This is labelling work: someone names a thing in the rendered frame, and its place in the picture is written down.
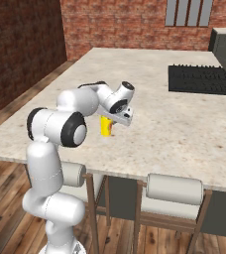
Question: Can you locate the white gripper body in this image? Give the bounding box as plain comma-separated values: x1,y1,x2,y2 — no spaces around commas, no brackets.
96,104,135,127

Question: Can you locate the black hob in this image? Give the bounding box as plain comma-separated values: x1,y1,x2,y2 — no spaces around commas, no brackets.
168,63,226,97

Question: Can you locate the yellow cup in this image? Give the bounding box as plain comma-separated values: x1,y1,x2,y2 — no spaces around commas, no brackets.
99,115,114,138

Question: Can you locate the wooden stool with cream cushion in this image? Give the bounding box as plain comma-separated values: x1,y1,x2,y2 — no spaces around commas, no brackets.
58,161,111,254
132,173,214,254

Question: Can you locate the grey barred window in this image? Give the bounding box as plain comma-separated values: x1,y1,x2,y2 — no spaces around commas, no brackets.
165,0,214,28

